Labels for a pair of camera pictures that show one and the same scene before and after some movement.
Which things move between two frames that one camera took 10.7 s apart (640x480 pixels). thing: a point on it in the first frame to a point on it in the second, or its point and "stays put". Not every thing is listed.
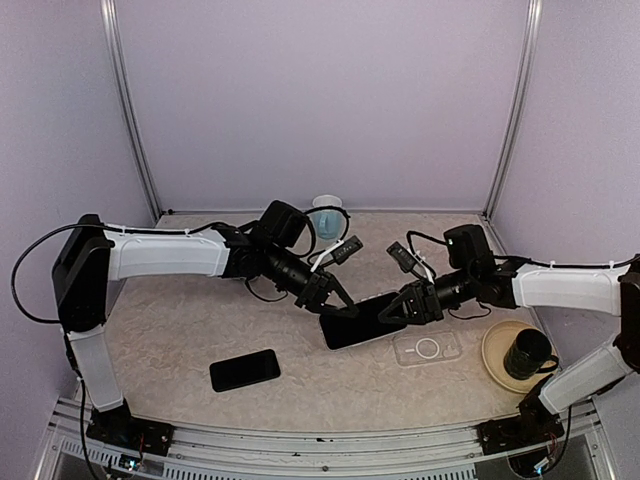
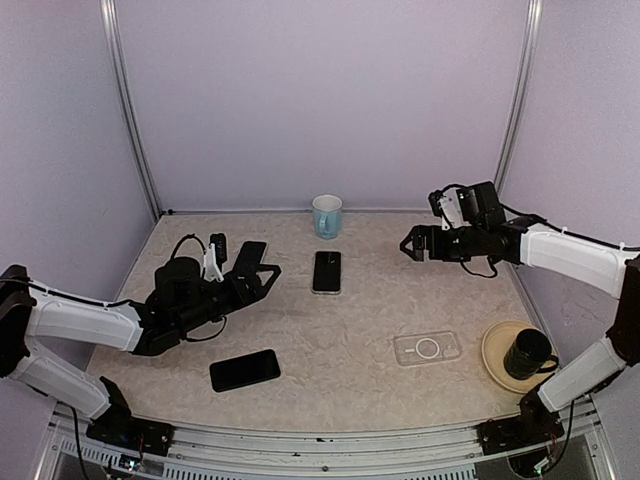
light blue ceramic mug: [328, 225] stays put
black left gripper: [310, 298] to [255, 291]
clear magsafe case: [417, 348] stays put
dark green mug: [529, 353] stays put
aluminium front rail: [207, 452] stays put
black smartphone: [244, 370] stays put
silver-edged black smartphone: [342, 332] to [327, 271]
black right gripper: [425, 301] to [437, 251]
